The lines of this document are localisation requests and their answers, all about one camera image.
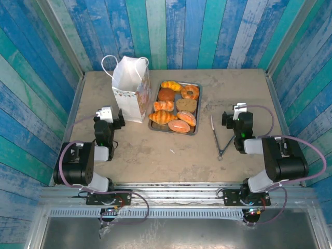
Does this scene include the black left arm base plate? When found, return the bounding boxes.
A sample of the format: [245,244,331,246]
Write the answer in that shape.
[85,190,132,207]

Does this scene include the metal tongs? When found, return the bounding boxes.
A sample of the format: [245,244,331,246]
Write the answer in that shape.
[210,115,236,161]

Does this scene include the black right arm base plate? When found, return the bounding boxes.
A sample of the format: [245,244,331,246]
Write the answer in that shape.
[223,188,271,207]

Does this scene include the slotted grey cable duct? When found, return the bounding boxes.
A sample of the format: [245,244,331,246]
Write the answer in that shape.
[49,208,246,218]

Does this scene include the metal corner post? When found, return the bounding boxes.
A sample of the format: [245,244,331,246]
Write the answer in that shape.
[36,0,86,78]
[266,0,312,76]

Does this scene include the crumpled clear tape scrap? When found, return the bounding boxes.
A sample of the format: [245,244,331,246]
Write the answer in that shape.
[98,224,112,239]

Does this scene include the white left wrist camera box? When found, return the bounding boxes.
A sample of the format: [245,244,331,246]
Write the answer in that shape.
[94,105,114,124]

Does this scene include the ring-shaped glazed bread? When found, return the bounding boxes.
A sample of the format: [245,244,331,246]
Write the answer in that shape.
[181,84,200,100]

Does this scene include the golden croissant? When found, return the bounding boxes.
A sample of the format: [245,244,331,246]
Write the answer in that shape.
[148,109,178,126]

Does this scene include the yellow orange-spotted bread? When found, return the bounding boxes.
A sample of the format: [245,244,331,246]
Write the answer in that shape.
[160,80,184,92]

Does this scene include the twisted glazed bread roll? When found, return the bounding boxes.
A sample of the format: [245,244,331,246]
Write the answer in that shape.
[153,100,175,113]

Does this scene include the oval bun with white stripe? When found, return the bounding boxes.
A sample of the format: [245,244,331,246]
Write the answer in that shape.
[176,110,197,127]
[168,119,191,134]

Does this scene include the shiny metal sheet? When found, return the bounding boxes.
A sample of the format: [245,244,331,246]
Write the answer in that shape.
[38,216,320,249]

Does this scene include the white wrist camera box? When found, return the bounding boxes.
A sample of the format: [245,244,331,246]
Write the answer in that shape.
[232,103,247,120]
[94,105,114,124]

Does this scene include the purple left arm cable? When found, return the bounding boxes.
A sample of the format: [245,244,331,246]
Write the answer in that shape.
[58,115,150,226]

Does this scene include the metal baking tray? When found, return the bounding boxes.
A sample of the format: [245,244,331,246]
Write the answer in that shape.
[148,80,203,136]

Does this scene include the round dark brown bun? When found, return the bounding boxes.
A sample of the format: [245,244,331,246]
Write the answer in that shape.
[157,88,176,102]

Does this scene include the small black connector board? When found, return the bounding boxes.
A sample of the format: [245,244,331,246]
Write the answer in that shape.
[100,206,122,224]
[243,206,263,226]

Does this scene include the brown bread slice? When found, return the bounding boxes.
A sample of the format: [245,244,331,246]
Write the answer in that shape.
[176,98,197,114]

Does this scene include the aluminium mounting rail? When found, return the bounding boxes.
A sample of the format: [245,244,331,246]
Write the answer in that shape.
[38,183,316,208]

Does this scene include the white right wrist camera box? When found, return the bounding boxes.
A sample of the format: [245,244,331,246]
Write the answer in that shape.
[232,103,247,120]

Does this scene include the white paper bag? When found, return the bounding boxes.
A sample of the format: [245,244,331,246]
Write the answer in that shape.
[101,55,153,124]

